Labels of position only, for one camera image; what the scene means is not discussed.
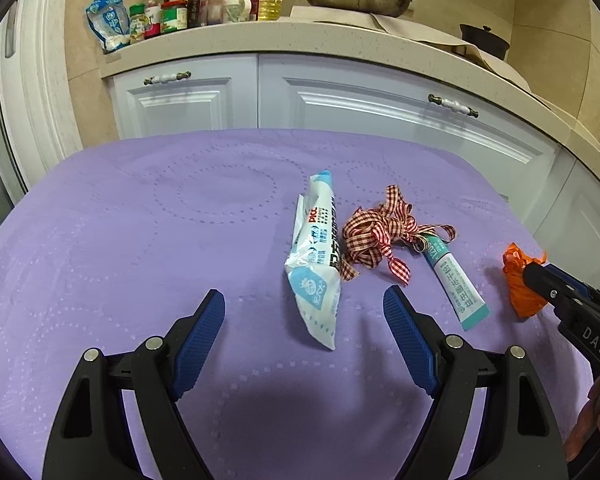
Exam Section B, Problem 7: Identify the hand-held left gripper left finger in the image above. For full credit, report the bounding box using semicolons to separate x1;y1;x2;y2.
42;289;227;480

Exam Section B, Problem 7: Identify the red checked ribbon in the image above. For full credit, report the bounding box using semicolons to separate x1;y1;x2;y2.
341;185;457;286

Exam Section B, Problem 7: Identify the beige stone countertop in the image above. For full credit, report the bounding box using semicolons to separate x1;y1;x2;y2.
100;17;600;173

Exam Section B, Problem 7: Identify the green label jar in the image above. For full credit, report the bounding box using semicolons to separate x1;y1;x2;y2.
160;0;189;35

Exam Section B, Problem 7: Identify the orange plastic bag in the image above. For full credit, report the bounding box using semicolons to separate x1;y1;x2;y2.
502;242;549;319

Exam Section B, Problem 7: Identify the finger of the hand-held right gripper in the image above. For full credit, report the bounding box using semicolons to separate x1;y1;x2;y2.
541;263;597;297
523;264;572;312

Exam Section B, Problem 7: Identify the blue white plastic pouch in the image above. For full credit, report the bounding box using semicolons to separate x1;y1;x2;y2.
85;0;131;55

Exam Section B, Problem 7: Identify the purple embossed tablecloth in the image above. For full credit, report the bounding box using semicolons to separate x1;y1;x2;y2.
0;127;597;480

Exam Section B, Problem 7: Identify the white bronze cabinet handle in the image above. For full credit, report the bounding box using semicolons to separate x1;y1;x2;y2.
144;72;192;86
428;93;480;120

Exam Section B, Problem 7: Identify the small white cabinet door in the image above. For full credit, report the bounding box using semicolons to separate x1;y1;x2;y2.
109;55;260;140

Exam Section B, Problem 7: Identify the white blue snack packet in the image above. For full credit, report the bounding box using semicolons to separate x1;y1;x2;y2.
283;170;342;352

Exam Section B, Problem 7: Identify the black pot with lid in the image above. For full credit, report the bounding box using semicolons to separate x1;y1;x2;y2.
459;23;511;60

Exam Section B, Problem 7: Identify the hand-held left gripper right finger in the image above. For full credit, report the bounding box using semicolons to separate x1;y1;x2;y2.
382;285;571;480

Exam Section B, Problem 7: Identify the wide white cabinet door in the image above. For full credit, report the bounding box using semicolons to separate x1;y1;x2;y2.
258;52;565;203

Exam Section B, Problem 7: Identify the red cap jar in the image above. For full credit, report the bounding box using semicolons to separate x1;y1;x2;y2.
144;0;164;40

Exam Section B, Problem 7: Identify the white corner cabinet door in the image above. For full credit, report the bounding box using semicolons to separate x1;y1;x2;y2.
522;149;600;286

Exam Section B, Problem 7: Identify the white green lid jar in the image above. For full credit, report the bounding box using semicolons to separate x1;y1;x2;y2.
222;0;254;24

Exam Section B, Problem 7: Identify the teal white sachet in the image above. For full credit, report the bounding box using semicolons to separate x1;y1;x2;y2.
420;234;491;332

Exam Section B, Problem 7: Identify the person's right hand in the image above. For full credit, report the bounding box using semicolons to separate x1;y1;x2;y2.
566;377;600;463

